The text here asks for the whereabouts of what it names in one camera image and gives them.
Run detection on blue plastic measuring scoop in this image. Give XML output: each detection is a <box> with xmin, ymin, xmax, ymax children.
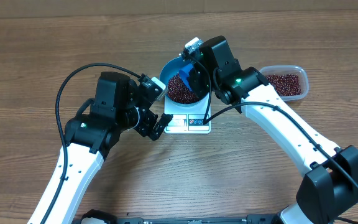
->
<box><xmin>178</xmin><ymin>63</ymin><xmax>193</xmax><ymax>91</ymax></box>

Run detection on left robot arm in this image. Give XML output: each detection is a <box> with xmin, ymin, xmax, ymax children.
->
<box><xmin>29</xmin><ymin>72</ymin><xmax>172</xmax><ymax>224</ymax></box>

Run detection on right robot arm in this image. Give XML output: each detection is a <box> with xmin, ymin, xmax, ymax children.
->
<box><xmin>181</xmin><ymin>36</ymin><xmax>358</xmax><ymax>223</ymax></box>

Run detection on white digital kitchen scale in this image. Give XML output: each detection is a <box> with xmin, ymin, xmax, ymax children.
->
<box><xmin>164</xmin><ymin>94</ymin><xmax>211</xmax><ymax>134</ymax></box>

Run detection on red beans in bowl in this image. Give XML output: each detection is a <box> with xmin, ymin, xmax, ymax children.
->
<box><xmin>167</xmin><ymin>73</ymin><xmax>200</xmax><ymax>104</ymax></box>

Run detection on teal blue bowl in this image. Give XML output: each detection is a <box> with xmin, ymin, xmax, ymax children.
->
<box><xmin>158</xmin><ymin>55</ymin><xmax>213</xmax><ymax>108</ymax></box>

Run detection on red adzuki beans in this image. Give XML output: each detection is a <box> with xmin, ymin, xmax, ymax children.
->
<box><xmin>266</xmin><ymin>73</ymin><xmax>301</xmax><ymax>96</ymax></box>

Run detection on clear plastic food container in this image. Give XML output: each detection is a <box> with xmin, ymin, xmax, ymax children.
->
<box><xmin>260</xmin><ymin>65</ymin><xmax>310</xmax><ymax>101</ymax></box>

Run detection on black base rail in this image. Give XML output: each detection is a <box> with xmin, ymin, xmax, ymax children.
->
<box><xmin>72</xmin><ymin>209</ymin><xmax>283</xmax><ymax>224</ymax></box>

